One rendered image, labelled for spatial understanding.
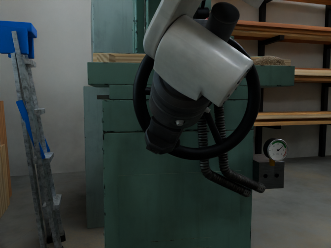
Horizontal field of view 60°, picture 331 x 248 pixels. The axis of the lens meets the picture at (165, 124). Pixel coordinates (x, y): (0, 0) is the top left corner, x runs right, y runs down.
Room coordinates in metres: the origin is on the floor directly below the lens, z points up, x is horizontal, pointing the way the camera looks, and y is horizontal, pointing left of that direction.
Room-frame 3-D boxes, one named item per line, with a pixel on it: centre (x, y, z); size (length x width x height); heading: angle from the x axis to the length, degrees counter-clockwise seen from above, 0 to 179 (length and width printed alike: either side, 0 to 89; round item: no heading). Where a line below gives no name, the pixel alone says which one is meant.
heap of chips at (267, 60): (0.93, -0.32, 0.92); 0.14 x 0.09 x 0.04; 9
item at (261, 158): (0.87, -0.30, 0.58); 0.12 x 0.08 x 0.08; 9
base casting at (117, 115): (1.09, 0.00, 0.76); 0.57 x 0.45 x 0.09; 9
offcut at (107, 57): (0.89, 0.18, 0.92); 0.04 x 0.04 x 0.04; 74
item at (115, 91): (0.91, -0.03, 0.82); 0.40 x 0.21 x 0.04; 99
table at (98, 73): (0.87, -0.08, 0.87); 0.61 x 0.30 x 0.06; 99
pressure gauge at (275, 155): (0.80, -0.31, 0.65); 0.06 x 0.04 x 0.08; 99
